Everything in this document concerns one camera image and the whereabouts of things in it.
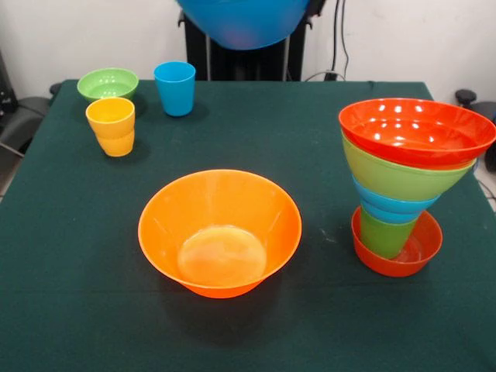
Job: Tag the large green bowl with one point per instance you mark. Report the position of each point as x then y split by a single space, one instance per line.
395 178

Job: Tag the small green bowl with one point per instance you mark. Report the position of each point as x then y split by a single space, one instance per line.
104 91

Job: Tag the green cup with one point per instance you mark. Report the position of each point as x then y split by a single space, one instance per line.
383 240

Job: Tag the large orange bowl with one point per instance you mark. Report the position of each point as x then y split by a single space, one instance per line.
201 217

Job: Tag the small blue bowl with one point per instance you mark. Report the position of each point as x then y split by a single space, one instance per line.
395 207

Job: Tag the small red bowl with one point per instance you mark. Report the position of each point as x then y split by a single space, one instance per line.
422 248

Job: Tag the yellow cup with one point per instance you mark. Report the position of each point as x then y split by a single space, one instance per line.
114 139

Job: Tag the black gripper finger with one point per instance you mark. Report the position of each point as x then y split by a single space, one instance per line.
317 7

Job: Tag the large blue bowl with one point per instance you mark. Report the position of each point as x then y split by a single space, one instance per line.
240 23

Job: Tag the blue cup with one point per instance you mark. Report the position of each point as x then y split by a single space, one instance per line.
174 97

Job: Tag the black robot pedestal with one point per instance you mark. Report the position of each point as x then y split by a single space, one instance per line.
248 66

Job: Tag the dark green table cloth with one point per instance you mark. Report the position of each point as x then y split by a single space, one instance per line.
271 329

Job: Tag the wide red bowl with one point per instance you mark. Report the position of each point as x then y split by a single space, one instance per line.
407 151

